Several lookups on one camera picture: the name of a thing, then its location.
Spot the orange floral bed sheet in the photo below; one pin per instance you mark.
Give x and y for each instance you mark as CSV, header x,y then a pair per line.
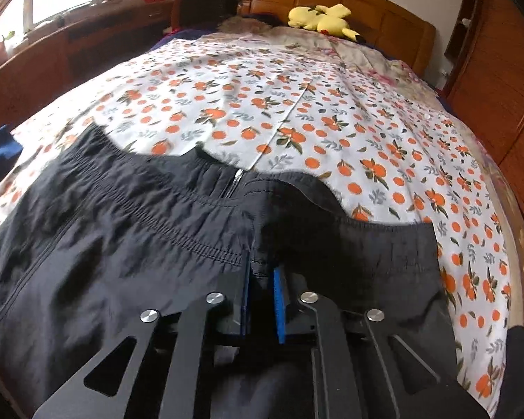
x,y
310,131

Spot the fur-trimmed garment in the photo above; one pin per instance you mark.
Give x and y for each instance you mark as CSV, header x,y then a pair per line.
x,y
244,26

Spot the black jacket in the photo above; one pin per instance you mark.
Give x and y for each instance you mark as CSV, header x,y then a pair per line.
x,y
113,244

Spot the beige quilt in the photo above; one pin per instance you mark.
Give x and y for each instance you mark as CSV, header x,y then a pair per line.
x,y
332,50

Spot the wooden bed headboard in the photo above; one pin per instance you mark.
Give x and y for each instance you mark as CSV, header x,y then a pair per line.
x,y
375,13

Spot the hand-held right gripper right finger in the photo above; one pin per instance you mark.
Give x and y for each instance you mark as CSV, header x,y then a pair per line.
x,y
280,310

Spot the wooden wardrobe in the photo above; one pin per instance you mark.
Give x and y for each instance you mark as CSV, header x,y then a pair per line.
x,y
498,74

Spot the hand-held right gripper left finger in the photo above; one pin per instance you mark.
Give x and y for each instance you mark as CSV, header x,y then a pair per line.
x,y
244,303

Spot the yellow plush toy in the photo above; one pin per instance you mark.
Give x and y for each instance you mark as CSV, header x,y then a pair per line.
x,y
321,18

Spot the wooden window cabinet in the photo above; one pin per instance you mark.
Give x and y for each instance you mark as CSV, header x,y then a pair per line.
x,y
56,65

